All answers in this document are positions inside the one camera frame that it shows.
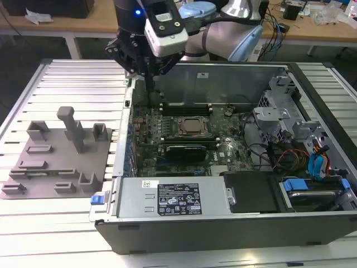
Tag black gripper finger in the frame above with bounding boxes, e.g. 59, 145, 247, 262
105, 39, 151, 95
150, 54, 184, 96

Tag black RAM slot bank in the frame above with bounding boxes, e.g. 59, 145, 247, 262
163, 136, 219, 145
161, 102, 213, 117

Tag silver CPU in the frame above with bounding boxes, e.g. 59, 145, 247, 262
182, 118, 204, 133

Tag black box on desk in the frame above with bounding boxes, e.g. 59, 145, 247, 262
4, 0, 94, 19

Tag white crumpled paper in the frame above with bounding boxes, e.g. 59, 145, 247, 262
24, 7, 54, 25

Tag black graphics card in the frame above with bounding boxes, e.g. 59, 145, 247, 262
165, 144, 208, 163

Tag green motherboard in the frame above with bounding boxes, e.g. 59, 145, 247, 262
127, 104, 257, 178

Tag silver metal drive cage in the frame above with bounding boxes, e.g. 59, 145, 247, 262
252, 107, 294, 142

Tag silver finned heat sink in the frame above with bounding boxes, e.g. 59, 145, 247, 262
210, 164, 230, 177

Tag grey plastic parts rack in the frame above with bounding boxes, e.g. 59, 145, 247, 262
0, 106, 114, 200

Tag grey power supply with label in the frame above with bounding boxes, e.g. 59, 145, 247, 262
116, 176, 233, 219

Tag blue case latch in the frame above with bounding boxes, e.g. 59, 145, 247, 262
91, 192, 110, 206

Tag black plastic shroud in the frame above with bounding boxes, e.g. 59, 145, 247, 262
222, 172, 280, 214

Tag clear plastic bags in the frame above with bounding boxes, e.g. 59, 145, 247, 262
311, 4, 348, 25

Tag black open PC case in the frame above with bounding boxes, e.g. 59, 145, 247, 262
88, 61, 357, 255

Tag hard disk in blue carrier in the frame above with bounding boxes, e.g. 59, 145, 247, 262
279, 178, 351, 213

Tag white grey wrist camera box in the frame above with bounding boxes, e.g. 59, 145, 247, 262
143, 0, 188, 57

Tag metal socket cover frame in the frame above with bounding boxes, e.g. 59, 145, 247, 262
177, 116, 211, 137

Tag wooden desk white frame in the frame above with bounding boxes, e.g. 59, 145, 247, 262
260, 0, 357, 56
0, 0, 121, 60

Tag blue cable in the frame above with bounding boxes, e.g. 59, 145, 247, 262
272, 11, 284, 61

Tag red orange wire bundle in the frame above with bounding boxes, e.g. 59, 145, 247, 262
271, 148, 310, 170

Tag blue flat wire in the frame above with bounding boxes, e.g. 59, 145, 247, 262
307, 150, 330, 183

